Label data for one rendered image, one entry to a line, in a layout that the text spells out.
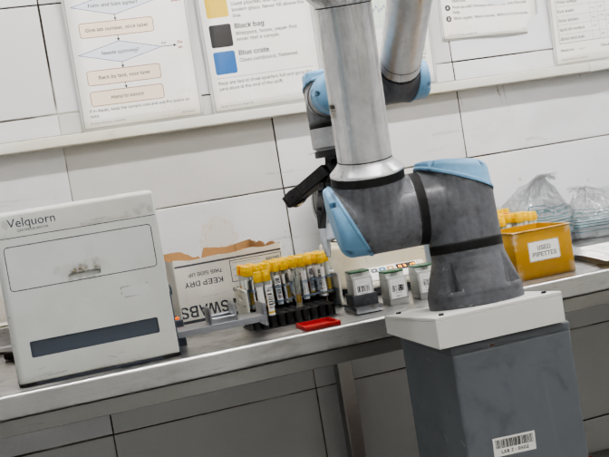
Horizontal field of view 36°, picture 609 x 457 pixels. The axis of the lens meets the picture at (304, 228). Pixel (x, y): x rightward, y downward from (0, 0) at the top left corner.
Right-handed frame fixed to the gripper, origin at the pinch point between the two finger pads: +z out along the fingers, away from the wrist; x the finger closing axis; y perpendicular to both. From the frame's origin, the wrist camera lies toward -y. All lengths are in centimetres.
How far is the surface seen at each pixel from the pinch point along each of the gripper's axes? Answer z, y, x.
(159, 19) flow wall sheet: -59, -50, 25
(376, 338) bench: 16.0, 9.2, -9.4
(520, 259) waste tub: 7.8, 30.5, 19.0
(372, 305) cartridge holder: 10.8, 6.2, -2.4
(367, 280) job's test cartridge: 6.2, 5.4, -0.8
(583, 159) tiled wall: -8, 30, 104
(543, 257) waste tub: 8.4, 34.2, 22.4
